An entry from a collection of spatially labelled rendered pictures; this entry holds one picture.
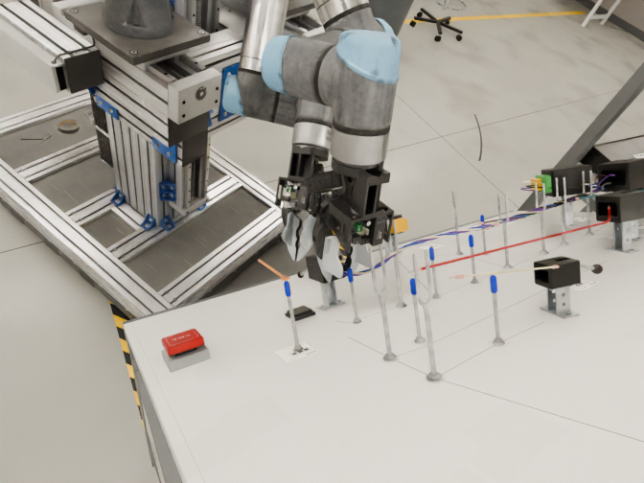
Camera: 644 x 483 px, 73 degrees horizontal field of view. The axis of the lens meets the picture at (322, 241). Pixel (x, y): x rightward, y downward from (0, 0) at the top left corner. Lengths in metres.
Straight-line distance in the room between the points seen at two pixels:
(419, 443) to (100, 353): 1.59
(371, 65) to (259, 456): 0.42
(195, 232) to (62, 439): 0.87
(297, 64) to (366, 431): 0.43
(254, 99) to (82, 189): 1.32
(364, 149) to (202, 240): 1.41
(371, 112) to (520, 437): 0.37
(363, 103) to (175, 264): 1.39
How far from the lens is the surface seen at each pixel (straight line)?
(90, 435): 1.78
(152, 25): 1.11
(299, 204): 0.78
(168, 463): 0.90
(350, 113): 0.54
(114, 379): 1.83
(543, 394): 0.48
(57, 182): 2.16
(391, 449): 0.41
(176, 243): 1.88
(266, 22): 0.94
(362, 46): 0.53
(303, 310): 0.73
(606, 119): 1.41
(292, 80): 0.59
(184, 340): 0.64
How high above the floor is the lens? 1.68
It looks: 48 degrees down
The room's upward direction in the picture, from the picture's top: 21 degrees clockwise
